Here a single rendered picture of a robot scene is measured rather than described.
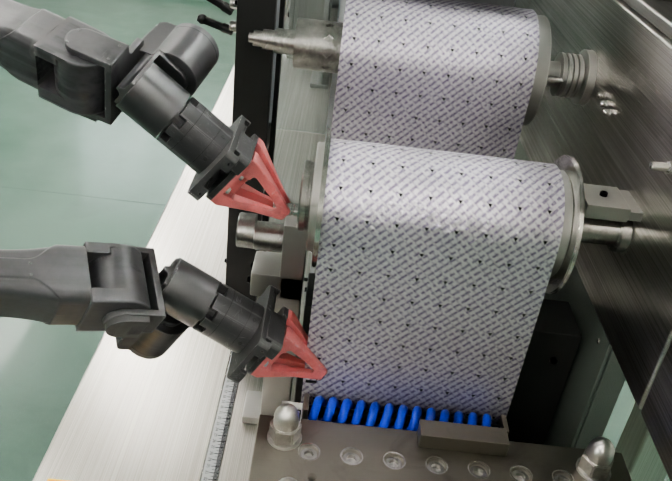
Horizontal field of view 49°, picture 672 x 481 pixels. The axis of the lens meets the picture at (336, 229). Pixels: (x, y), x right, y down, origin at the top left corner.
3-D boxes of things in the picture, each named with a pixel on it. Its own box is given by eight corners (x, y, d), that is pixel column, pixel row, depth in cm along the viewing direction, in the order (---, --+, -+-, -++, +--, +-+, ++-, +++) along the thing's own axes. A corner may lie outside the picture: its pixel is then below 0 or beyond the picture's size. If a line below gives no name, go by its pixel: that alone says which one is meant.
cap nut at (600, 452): (572, 455, 81) (583, 425, 78) (605, 458, 81) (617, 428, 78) (580, 482, 77) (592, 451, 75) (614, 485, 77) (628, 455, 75)
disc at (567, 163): (524, 241, 89) (558, 130, 81) (529, 241, 89) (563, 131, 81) (549, 322, 77) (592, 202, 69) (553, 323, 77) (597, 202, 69)
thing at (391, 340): (300, 399, 85) (316, 266, 76) (503, 421, 86) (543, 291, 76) (300, 403, 85) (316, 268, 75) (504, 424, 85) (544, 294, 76)
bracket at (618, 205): (571, 195, 80) (577, 178, 79) (624, 201, 80) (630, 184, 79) (583, 218, 76) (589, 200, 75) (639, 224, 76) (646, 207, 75)
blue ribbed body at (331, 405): (308, 410, 85) (310, 387, 83) (493, 430, 85) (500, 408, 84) (305, 433, 82) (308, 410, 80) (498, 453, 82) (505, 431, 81)
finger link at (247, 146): (261, 251, 77) (191, 194, 74) (268, 218, 84) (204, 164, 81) (306, 210, 75) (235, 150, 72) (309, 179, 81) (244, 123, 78)
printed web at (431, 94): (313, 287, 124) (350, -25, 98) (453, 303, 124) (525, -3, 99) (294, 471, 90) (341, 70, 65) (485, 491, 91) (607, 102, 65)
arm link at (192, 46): (61, 109, 76) (57, 42, 70) (116, 48, 84) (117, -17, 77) (168, 153, 76) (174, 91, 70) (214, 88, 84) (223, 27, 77)
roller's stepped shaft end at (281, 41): (249, 45, 97) (251, 21, 96) (295, 51, 98) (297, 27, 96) (246, 53, 95) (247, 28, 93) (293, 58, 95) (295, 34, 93)
